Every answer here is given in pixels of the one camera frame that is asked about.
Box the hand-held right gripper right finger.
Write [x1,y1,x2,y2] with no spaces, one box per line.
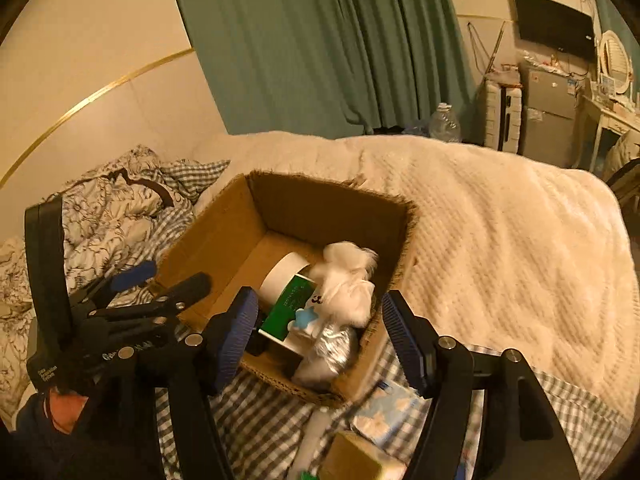
[381,290,583,480]

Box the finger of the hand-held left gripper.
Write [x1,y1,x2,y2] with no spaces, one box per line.
[87,272,213,335]
[67,260,158,311]

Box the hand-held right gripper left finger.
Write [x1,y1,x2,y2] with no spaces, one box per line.
[116,286,261,480]

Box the brown cardboard box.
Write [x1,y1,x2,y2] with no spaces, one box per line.
[150,171,418,408]

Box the white spray bottle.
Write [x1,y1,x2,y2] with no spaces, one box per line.
[287,406,333,480]

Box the person's left forearm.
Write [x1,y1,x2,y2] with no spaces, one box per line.
[10,397,161,480]

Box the person's left hand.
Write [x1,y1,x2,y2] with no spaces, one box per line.
[42,390,93,433]

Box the blue and white tissue pack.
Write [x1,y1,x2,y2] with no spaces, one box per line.
[350,379,426,448]

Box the floral pillow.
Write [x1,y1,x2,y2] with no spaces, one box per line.
[0,145,197,426]

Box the white jar with green label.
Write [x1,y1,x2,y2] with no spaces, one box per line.
[257,252,326,356]

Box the silver foil bag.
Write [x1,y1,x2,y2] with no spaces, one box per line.
[292,322,361,392]

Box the white plush toy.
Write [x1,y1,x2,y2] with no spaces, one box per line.
[295,241,379,342]

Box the dark brown headband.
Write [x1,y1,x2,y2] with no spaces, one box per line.
[112,169,176,211]

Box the small yellow box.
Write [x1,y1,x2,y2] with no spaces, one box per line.
[317,430,408,480]

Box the cream fleece blanket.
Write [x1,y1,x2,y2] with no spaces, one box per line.
[192,130,630,426]

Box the clear water bottle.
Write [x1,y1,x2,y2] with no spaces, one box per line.
[429,102,462,143]

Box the white suitcase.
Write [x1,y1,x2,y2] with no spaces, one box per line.
[482,80,523,153]

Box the grey mini fridge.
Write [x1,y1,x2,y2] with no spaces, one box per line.
[517,62,591,168]

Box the dark chair with cloth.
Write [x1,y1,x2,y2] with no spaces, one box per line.
[602,132,640,211]

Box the green curtain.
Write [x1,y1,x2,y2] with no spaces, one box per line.
[165,0,478,138]

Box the white vanity table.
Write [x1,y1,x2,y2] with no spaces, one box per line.
[580,91,640,173]

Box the white oval mirror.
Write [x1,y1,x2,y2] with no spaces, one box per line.
[597,30,635,97]

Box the teal window curtain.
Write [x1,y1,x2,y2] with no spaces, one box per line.
[590,0,640,61]

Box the black wall television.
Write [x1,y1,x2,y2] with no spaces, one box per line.
[513,0,597,63]

